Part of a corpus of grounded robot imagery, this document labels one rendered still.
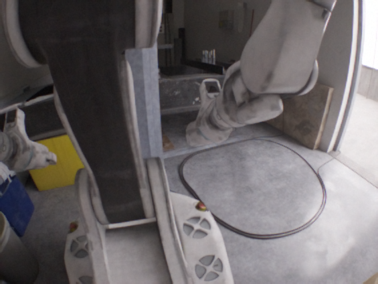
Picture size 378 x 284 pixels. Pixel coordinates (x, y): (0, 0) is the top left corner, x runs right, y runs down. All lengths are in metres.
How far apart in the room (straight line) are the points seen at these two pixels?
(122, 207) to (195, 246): 0.28
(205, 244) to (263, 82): 0.52
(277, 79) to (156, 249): 0.42
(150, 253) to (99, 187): 0.19
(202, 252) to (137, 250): 0.23
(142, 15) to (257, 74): 0.14
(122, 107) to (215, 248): 0.51
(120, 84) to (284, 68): 0.20
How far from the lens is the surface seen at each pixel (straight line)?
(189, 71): 2.28
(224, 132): 0.39
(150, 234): 0.49
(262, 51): 0.21
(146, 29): 0.24
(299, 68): 0.22
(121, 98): 0.27
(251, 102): 0.25
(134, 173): 0.41
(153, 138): 1.29
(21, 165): 0.47
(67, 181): 1.55
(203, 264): 0.64
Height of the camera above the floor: 0.89
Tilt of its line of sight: 29 degrees down
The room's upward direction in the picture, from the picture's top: straight up
